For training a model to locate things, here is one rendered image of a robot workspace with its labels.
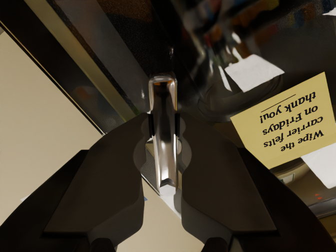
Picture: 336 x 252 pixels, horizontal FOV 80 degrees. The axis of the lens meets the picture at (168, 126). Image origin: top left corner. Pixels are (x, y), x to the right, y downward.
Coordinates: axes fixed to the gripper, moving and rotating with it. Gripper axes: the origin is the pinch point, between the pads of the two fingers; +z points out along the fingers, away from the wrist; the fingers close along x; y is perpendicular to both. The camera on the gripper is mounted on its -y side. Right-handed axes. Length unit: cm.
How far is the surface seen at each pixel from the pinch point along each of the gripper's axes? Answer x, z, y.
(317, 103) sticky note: 12.4, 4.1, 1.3
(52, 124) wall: -40, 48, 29
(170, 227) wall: 0, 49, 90
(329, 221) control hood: 20.3, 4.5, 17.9
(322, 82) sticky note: 12.2, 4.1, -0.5
